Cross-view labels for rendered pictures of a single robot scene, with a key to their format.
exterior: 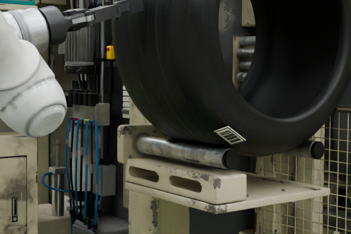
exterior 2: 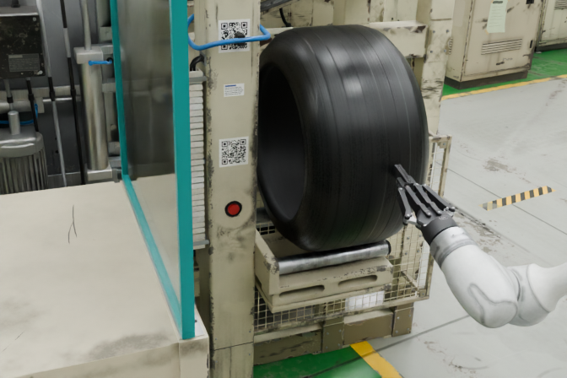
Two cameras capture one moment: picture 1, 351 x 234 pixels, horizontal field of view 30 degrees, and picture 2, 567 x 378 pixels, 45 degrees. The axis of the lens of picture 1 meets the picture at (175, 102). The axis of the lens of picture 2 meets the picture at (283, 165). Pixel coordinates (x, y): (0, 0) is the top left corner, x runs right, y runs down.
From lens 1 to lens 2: 2.16 m
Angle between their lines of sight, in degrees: 75
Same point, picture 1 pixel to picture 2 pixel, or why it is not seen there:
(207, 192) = (383, 278)
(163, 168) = (332, 279)
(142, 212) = (237, 322)
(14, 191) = not seen: outside the picture
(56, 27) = not seen: hidden behind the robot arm
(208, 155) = (374, 252)
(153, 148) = (305, 267)
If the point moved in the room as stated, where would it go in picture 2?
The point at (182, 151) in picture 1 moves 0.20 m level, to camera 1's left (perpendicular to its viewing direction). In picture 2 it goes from (343, 258) to (326, 299)
